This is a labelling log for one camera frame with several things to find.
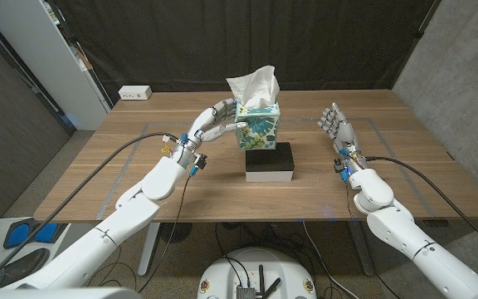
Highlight black shoe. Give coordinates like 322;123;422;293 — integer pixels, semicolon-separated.
0;248;51;287

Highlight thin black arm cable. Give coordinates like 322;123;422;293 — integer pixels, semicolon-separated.
137;175;192;292
344;181;404;299

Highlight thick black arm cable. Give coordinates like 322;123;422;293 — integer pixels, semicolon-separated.
0;131;181;288
364;155;478;256

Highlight white floor cable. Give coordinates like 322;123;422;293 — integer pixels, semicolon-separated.
300;219;361;299

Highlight white tissue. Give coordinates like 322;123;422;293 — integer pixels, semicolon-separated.
225;65;280;110

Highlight white robot torso edge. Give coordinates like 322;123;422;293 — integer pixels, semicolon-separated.
0;287;143;299

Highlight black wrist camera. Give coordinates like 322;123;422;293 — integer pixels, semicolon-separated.
333;158;350;184
188;153;208;178

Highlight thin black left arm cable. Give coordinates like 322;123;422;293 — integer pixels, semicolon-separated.
137;175;192;292

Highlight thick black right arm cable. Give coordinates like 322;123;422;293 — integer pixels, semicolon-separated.
364;155;478;256

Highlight black slanted antenna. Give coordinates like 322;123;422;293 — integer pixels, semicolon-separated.
263;277;282;299

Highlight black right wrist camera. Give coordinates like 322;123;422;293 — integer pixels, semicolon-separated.
333;158;350;184

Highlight white cabinet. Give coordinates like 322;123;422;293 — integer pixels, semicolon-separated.
0;0;112;131

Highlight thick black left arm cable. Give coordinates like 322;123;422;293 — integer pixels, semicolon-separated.
0;131;181;288

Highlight black round ribbed disc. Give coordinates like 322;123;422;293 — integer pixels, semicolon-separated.
159;223;193;244

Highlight white power strip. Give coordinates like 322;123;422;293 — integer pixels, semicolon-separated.
117;85;153;101

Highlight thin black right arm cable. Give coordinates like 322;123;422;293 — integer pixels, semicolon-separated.
344;181;404;299

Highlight grey table leg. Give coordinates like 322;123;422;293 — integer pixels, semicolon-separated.
346;220;376;277

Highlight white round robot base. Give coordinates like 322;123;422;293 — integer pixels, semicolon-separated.
197;248;318;299

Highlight black backdrop curtain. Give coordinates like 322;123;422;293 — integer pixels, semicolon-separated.
51;0;441;105

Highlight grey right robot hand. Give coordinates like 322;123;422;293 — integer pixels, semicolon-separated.
316;102;368;170

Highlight black radio module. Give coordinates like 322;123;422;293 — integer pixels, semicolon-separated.
236;285;257;299

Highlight white table leg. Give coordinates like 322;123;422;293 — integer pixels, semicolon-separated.
137;223;161;278

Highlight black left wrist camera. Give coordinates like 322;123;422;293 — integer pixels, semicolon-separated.
188;153;208;178

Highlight blue and black foot pedal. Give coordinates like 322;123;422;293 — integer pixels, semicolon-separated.
31;223;60;244
5;223;32;249

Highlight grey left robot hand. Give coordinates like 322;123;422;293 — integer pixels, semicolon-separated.
173;97;249;169

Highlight black floor cable tangle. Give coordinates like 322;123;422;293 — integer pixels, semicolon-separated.
222;222;321;287

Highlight black and white tray block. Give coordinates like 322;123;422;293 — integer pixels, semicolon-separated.
245;141;295;183

